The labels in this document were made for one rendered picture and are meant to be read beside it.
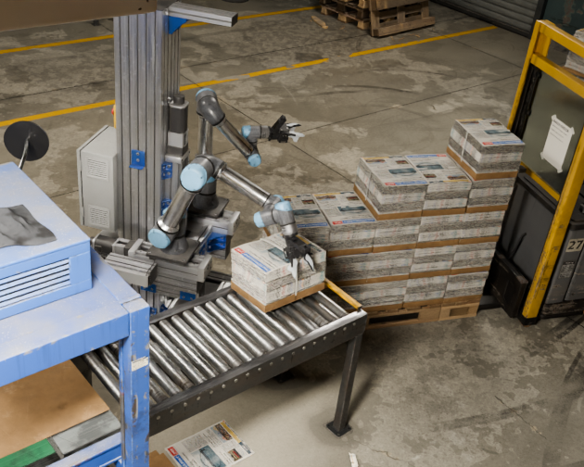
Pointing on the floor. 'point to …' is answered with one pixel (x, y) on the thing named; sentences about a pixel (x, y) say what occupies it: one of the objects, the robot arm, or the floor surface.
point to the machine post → (134, 384)
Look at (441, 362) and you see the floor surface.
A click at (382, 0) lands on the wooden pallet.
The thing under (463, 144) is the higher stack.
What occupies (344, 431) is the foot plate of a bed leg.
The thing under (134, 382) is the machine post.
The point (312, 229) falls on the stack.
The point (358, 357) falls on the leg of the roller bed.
